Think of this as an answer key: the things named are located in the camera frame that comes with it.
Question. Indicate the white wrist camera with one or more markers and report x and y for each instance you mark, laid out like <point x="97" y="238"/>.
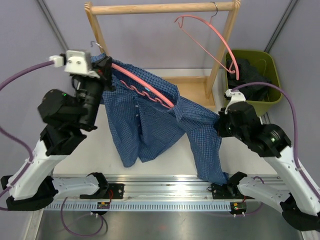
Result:
<point x="75" y="62"/>
<point x="233" y="97"/>

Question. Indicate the green plastic basket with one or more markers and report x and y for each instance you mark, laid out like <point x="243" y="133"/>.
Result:
<point x="273" y="96"/>

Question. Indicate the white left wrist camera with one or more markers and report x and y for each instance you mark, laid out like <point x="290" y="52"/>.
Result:
<point x="75" y="62"/>

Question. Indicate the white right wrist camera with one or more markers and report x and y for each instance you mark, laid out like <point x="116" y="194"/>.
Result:
<point x="233" y="97"/>

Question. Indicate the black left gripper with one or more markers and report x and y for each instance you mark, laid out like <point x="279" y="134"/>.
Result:
<point x="102" y="67"/>

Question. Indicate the wooden clothes rack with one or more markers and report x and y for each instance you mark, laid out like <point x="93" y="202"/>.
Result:
<point x="182" y="40"/>

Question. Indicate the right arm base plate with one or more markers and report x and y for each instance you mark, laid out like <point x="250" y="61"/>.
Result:
<point x="224" y="192"/>

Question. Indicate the pink hanger of blue shirt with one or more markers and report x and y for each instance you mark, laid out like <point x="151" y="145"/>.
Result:
<point x="140" y="82"/>

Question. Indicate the slotted grey cable duct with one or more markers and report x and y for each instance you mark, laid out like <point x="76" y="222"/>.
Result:
<point x="153" y="206"/>

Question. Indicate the aluminium mounting rail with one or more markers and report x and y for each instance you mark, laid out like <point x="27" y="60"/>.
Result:
<point x="161" y="188"/>

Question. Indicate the blue checkered shirt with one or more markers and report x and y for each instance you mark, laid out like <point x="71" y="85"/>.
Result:
<point x="142" y="129"/>

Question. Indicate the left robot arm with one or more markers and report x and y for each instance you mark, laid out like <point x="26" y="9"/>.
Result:
<point x="67" y="118"/>

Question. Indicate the black pinstriped shirt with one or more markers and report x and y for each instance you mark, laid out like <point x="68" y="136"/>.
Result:
<point x="249" y="73"/>

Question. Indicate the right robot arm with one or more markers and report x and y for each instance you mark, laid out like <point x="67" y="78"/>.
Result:
<point x="299" y="205"/>

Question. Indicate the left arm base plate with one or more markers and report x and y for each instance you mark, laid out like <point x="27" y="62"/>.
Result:
<point x="114" y="190"/>

